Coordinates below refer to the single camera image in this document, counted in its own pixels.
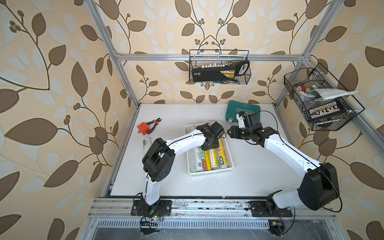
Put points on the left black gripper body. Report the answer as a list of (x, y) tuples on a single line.
[(217, 146)]

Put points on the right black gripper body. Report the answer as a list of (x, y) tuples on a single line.
[(243, 133)]

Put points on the back black wire basket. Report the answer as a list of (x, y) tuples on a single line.
[(197, 57)]

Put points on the white perforated plastic basket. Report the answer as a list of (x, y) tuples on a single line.
[(229, 160)]

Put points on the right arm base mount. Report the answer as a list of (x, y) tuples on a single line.
[(268, 209)]

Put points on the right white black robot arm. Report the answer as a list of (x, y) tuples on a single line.
[(319, 184)]

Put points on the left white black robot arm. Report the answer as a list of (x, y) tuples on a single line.
[(159, 159)]

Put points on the white paper in basket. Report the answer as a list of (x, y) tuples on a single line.
[(328, 94)]

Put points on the right black wire basket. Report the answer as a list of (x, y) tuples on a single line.
[(301, 82)]

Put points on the green plastic tool case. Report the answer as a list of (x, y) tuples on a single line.
[(235, 107)]

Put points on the yellow wrap roll group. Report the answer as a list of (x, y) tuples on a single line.
[(213, 159)]

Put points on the aluminium front rail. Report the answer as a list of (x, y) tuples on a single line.
[(201, 209)]

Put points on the black yellow tool in basket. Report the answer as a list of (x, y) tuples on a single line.
[(235, 72)]

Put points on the silver green wrap roll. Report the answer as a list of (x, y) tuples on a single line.
[(198, 161)]

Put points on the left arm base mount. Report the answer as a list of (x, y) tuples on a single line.
[(160, 208)]

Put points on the drill bit set box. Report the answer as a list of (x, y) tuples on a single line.
[(326, 110)]

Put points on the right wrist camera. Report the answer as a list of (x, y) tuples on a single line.
[(240, 119)]

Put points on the yellow wrap roll with salmon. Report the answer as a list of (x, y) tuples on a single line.
[(221, 145)]

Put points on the orange black cutting pliers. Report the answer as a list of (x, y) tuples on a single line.
[(155, 123)]

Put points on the black wire basket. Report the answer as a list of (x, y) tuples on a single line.
[(301, 82), (197, 57)]

